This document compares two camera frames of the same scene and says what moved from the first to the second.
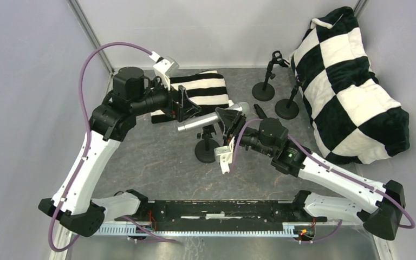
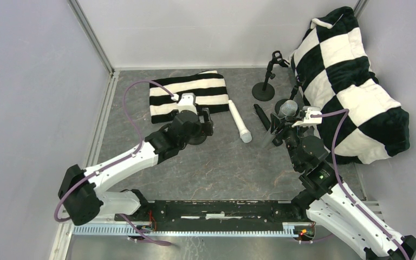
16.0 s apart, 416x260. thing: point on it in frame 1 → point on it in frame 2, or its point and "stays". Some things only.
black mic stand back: [265, 91] stays
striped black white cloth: [207, 89] stays
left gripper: [176, 105] → [207, 121]
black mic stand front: [205, 148] → [184, 130]
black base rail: [219, 216] stays
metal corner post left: [77, 10] stays
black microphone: [260, 111] stays
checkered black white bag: [354, 119] stays
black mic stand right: [288, 109] stays
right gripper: [232, 127] → [278, 124]
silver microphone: [241, 106] → [287, 108]
